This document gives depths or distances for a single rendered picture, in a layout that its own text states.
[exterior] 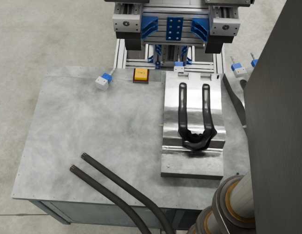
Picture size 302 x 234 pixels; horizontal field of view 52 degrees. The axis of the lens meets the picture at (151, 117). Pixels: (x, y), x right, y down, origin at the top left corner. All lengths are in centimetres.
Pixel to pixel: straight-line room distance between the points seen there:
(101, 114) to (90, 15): 174
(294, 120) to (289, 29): 7
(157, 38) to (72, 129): 75
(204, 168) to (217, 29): 71
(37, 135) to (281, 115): 135
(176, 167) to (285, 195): 109
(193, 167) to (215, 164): 10
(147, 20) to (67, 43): 132
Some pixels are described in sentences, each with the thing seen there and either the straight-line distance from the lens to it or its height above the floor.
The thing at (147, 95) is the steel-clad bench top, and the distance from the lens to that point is 154.
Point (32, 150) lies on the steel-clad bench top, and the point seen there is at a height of 80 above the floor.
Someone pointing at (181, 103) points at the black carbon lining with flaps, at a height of 88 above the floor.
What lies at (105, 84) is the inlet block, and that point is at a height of 85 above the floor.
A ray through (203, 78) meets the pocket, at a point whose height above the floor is 86.
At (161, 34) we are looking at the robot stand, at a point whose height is 77.
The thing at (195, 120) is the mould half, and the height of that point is 91.
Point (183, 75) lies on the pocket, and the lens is 153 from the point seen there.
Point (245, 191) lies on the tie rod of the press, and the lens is 49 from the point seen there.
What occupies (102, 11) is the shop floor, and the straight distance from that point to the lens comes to 312.
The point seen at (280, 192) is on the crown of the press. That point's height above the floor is 188.
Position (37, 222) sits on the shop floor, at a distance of 225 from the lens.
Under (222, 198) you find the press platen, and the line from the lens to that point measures 59.
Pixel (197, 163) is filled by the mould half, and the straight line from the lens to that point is 133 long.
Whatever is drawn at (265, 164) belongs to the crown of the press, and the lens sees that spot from 28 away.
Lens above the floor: 210
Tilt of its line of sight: 62 degrees down
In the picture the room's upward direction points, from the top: straight up
